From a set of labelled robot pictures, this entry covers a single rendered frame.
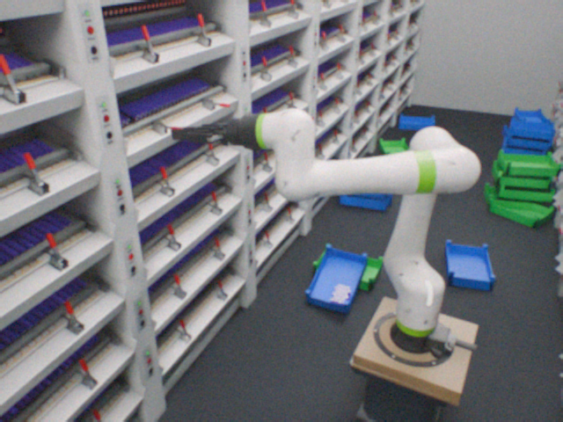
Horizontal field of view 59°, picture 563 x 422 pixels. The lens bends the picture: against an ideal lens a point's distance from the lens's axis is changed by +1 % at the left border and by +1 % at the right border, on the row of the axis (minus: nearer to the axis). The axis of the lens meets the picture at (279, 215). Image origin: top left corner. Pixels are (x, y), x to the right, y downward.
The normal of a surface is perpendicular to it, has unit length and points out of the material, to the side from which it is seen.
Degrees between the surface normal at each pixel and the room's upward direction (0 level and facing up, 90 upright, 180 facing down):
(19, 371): 19
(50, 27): 90
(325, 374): 0
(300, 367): 0
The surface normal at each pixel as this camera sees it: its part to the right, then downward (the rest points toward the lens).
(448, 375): 0.00, -0.87
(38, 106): 0.85, 0.49
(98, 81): 0.90, 0.21
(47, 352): 0.30, -0.75
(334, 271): -0.14, -0.68
